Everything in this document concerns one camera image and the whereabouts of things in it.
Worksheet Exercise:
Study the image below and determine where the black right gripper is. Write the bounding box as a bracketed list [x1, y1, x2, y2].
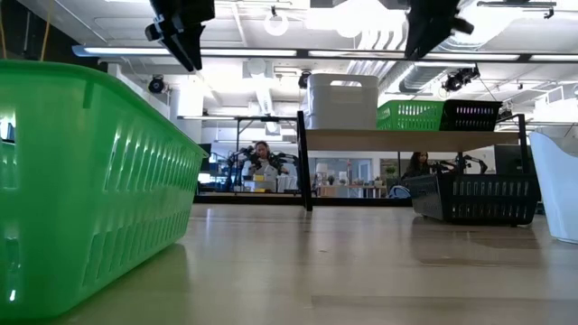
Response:
[404, 0, 476, 60]

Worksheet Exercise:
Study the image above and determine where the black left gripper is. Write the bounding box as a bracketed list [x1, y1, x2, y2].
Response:
[144, 0, 217, 73]

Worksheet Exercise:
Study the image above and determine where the green slotted plastic basket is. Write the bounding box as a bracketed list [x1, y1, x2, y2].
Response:
[0, 60, 209, 321]
[377, 99, 446, 132]

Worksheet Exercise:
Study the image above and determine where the wooden shelf with black legs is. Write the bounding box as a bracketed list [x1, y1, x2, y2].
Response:
[296, 110, 530, 213]

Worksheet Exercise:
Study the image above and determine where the long ceiling light strip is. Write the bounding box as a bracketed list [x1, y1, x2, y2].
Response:
[71, 44, 578, 63]

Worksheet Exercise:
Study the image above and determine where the black ceiling spotlight cluster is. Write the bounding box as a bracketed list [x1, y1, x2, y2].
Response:
[441, 66, 481, 94]

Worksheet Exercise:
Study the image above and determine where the round white ceiling lamp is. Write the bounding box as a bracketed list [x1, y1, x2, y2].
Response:
[264, 13, 290, 38]

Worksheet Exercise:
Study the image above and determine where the person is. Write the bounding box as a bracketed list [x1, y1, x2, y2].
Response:
[243, 140, 291, 178]
[400, 151, 438, 180]

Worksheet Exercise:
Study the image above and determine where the black cabinet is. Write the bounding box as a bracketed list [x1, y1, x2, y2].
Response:
[494, 144, 525, 175]

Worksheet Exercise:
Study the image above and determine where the blue white round object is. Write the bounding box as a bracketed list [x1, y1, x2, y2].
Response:
[387, 184, 413, 200]

